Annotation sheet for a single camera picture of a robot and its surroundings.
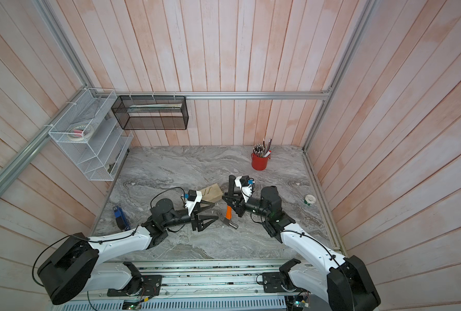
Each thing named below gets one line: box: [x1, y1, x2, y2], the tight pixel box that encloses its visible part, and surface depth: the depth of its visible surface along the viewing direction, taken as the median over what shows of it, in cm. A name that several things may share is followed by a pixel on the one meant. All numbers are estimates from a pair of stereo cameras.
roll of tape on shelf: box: [67, 124, 94, 142], surface depth 75 cm
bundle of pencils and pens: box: [252, 138, 272, 158], surface depth 100 cm
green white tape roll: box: [303, 194, 317, 207], surface depth 97 cm
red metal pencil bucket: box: [251, 152, 272, 172], surface depth 113 cm
